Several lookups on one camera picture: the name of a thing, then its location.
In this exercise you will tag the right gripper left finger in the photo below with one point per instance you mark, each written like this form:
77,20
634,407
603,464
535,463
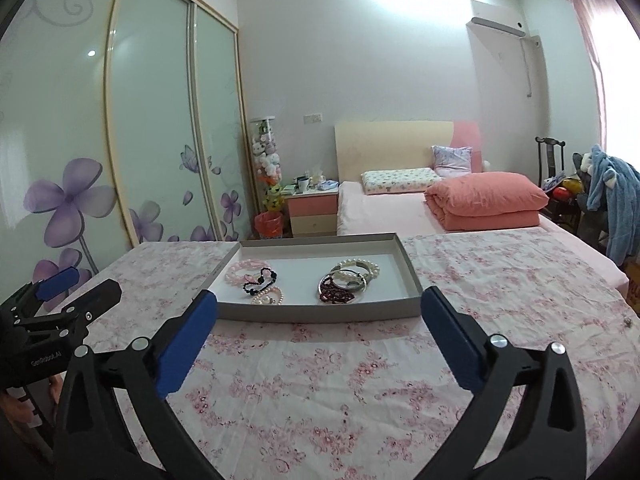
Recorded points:
92,439

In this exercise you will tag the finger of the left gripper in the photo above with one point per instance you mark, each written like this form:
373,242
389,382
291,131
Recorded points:
57,283
91,305

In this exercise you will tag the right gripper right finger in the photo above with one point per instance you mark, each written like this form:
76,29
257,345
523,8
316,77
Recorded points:
525,419

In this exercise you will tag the silver cuff bangle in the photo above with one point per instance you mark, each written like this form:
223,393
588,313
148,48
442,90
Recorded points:
349,280

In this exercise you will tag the thin silver bangle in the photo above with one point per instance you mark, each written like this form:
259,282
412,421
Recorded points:
329,294

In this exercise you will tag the person's left hand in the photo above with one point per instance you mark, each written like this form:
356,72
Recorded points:
31,410

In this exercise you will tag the sliding floral wardrobe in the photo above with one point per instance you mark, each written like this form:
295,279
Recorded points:
121,123

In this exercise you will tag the red waste basket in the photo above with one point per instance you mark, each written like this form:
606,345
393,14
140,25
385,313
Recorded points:
269,224

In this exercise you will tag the plush toy hanging rack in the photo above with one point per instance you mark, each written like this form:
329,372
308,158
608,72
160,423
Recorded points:
266,163

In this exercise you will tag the grey cardboard tray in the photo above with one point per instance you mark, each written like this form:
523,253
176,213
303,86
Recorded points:
276,281

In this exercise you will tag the pink bedside table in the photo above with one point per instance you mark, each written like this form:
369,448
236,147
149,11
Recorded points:
313,213

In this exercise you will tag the folded coral quilt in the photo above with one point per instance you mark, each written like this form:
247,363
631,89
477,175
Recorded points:
486,201

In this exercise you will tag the white mug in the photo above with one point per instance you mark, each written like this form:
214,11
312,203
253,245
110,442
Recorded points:
302,184

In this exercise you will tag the blue plush garment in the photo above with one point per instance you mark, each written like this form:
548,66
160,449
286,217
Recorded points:
618,182

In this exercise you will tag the floral white pillow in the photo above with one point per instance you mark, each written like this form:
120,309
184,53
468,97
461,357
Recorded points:
398,181

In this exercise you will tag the lilac patterned pillow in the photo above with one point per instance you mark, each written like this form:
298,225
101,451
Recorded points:
452,162

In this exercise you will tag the dark wooden chair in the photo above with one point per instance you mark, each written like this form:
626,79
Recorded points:
550,154

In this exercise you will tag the bed with beige headboard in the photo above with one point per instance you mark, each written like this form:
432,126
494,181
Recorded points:
364,146

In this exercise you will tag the white air conditioner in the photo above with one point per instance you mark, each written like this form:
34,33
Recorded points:
498,18

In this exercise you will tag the pink curtain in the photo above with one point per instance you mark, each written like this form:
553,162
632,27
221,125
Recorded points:
589,14

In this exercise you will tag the white wall socket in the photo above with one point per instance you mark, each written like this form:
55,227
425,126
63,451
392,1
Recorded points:
312,119

